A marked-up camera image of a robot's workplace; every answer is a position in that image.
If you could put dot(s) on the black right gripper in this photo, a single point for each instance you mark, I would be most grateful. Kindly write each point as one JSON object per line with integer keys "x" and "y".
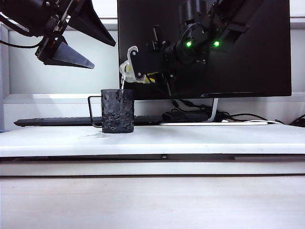
{"x": 170, "y": 59}

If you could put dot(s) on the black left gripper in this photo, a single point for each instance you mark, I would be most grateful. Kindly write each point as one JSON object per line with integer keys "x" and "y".
{"x": 57, "y": 23}

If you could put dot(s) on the clear bottle with yellow label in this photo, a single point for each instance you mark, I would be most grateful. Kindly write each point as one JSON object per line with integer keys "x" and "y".
{"x": 125, "y": 69}

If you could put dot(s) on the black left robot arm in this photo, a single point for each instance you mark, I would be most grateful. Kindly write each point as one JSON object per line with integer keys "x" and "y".
{"x": 23, "y": 14}

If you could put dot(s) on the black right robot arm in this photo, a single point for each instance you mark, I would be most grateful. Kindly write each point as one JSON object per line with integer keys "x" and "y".
{"x": 209, "y": 28}

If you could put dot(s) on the spilled water puddle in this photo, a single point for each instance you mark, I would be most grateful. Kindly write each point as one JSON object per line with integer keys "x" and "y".
{"x": 95, "y": 136}

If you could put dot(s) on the dark textured glass mug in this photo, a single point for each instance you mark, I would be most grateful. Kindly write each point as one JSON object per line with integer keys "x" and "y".
{"x": 118, "y": 112}

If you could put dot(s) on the black power adapter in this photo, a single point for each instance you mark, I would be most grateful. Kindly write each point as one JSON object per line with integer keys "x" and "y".
{"x": 178, "y": 117}

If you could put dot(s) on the silver monitor stand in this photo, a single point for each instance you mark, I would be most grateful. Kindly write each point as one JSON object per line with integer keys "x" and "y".
{"x": 213, "y": 107}

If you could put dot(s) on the black keyboard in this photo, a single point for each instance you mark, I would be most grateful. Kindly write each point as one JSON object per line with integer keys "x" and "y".
{"x": 59, "y": 121}

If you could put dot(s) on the white flat monitor base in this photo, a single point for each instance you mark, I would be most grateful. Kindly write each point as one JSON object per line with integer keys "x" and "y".
{"x": 238, "y": 123}

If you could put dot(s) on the black computer monitor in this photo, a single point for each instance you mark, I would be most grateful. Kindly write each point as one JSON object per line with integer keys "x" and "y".
{"x": 262, "y": 66}

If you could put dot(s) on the grey aluminium partition frame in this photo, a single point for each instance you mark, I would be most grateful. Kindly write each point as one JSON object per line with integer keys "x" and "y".
{"x": 107, "y": 25}

